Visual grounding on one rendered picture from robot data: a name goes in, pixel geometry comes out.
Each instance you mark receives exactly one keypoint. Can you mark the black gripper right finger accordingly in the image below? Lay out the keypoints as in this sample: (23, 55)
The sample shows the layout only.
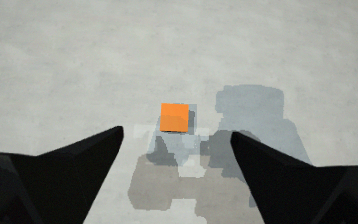
(288, 190)

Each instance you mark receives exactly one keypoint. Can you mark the orange block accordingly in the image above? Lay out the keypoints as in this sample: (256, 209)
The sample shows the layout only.
(174, 117)

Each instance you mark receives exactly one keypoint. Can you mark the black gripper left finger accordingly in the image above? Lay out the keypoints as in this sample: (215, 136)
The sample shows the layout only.
(60, 186)

